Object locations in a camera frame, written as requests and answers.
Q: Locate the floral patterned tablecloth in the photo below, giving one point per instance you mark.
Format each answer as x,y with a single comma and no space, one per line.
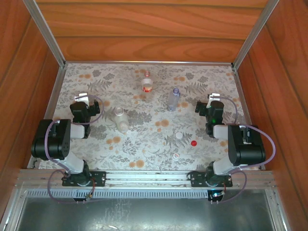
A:
149,144

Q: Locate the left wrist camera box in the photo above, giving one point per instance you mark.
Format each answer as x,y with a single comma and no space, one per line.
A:
81,97

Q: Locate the clear bottle with red label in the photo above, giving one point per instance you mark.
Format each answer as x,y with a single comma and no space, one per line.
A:
147,84

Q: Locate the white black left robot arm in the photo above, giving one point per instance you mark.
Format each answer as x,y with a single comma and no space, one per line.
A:
61,142

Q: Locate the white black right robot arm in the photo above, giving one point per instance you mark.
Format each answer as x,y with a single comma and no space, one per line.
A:
245,151

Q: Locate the aluminium frame post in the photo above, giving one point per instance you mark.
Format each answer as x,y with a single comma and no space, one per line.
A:
46,33
253,33

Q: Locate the aluminium frame rail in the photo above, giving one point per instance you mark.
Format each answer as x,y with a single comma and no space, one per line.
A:
149,62
242,96
12,216
279,216
53,96

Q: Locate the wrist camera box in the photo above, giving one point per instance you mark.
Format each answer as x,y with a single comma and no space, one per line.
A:
81,97
214,97

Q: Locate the red bottle cap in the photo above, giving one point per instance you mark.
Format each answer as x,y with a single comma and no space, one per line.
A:
194,143

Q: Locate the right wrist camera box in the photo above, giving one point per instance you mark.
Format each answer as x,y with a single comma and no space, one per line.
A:
214,97

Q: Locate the wide aluminium base rail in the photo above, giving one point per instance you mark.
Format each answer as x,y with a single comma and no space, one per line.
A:
144,176

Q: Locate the grey metal sheet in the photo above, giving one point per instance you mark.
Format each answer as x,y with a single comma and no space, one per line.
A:
144,216

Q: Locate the white cap with red logo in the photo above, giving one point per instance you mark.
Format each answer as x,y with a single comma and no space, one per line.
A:
176,156

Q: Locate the small circuit board green light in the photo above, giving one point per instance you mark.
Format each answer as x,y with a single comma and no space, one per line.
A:
216,193

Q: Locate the bluish clear plastic bottle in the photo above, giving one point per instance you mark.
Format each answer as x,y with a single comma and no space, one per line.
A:
173,101

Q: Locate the plain white bottle cap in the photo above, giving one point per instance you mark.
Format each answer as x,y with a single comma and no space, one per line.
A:
179,135

